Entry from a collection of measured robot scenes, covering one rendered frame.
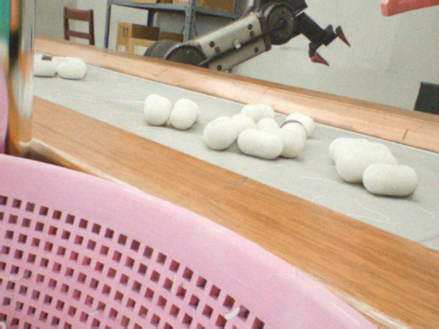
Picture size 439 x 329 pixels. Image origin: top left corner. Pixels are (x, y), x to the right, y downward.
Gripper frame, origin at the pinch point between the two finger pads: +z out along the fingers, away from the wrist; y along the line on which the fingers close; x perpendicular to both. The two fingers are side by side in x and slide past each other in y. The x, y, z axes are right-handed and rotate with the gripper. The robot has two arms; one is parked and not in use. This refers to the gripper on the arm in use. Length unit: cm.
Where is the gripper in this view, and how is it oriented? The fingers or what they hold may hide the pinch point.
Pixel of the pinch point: (388, 4)
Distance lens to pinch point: 48.2
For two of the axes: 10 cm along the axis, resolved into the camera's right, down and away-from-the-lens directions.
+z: -6.3, 6.7, -3.9
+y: 7.0, 2.8, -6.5
